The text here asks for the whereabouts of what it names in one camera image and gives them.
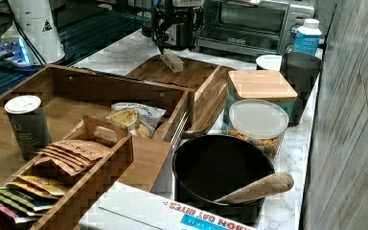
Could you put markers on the wooden cutting board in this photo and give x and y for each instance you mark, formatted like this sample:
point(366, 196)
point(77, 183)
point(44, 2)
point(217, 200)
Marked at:
point(207, 80)

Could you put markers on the dark canister with white lid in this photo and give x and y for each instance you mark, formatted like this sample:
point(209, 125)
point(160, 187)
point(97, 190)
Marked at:
point(28, 124)

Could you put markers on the brown paper packets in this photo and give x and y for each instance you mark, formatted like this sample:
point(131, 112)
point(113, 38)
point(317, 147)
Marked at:
point(73, 156)

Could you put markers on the dark grey cup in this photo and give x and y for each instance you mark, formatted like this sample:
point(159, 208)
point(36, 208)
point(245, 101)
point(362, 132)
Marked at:
point(301, 71)

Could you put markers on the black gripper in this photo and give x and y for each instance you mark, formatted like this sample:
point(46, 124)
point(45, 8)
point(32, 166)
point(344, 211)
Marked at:
point(175, 24)

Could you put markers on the colourful tea bag packets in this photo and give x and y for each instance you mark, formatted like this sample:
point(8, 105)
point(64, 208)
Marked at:
point(29, 197)

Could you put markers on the white cardboard snack box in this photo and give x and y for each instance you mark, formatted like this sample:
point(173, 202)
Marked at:
point(126, 208)

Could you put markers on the sea salt chips bag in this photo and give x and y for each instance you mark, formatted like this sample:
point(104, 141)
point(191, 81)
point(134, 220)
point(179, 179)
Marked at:
point(141, 120)

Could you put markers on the blue white bottle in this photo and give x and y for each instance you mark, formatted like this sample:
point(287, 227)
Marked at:
point(307, 37)

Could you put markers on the wooden tea organizer tray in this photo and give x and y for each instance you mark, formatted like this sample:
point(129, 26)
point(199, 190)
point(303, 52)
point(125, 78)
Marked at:
point(88, 187)

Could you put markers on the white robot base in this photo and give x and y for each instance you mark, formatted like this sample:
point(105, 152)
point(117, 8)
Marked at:
point(33, 33)

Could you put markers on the white bowl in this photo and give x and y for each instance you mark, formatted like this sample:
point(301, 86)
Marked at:
point(269, 62)

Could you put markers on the wooden drawer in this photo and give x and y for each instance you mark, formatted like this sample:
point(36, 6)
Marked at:
point(68, 94)

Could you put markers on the silver toaster oven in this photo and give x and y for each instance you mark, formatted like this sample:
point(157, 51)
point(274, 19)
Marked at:
point(252, 27)

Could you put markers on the wooden spoon handle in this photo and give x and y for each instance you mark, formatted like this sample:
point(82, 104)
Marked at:
point(270, 185)

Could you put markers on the clear plastic snack jar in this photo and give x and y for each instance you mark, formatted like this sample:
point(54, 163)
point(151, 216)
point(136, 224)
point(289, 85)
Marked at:
point(257, 122)

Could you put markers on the black pan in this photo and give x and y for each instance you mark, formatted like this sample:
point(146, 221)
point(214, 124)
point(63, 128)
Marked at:
point(209, 167)

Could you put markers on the teal container with wooden lid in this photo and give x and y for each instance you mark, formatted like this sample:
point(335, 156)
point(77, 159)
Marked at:
point(266, 85)

